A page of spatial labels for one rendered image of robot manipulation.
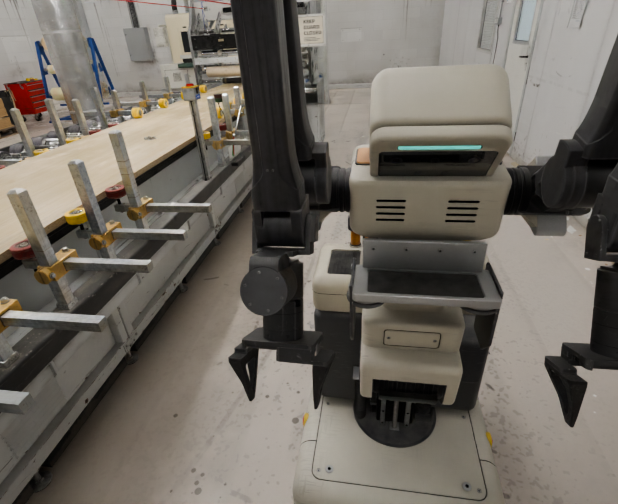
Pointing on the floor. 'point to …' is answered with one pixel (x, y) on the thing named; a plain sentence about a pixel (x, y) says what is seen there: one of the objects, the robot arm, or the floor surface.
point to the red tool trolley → (28, 97)
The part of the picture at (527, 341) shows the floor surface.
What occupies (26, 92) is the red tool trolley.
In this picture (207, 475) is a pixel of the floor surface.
